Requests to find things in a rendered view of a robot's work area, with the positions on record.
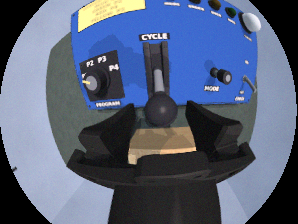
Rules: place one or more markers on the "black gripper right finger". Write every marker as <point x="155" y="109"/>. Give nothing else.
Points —
<point x="213" y="134"/>

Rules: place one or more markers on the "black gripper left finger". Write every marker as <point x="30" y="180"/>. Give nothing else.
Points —
<point x="109" y="140"/>

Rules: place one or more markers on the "blue control console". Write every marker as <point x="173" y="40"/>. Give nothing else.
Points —
<point x="210" y="46"/>

